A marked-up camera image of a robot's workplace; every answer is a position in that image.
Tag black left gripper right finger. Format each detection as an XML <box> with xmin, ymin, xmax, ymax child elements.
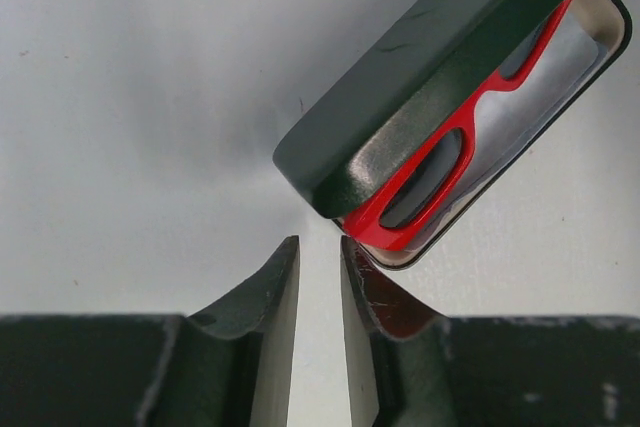
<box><xmin>340</xmin><ymin>238</ymin><xmax>639</xmax><ymax>426</ymax></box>

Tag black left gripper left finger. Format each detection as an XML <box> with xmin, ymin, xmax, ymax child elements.
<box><xmin>1</xmin><ymin>236</ymin><xmax>300</xmax><ymax>426</ymax></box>

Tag dark green glasses case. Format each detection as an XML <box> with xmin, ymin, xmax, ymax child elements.
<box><xmin>273</xmin><ymin>0</ymin><xmax>632</xmax><ymax>270</ymax></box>

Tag red sunglasses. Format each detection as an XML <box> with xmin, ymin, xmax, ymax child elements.
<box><xmin>342</xmin><ymin>0</ymin><xmax>573</xmax><ymax>251</ymax></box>

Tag light blue cleaning cloth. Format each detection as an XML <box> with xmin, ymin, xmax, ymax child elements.
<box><xmin>408</xmin><ymin>13</ymin><xmax>600</xmax><ymax>251</ymax></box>

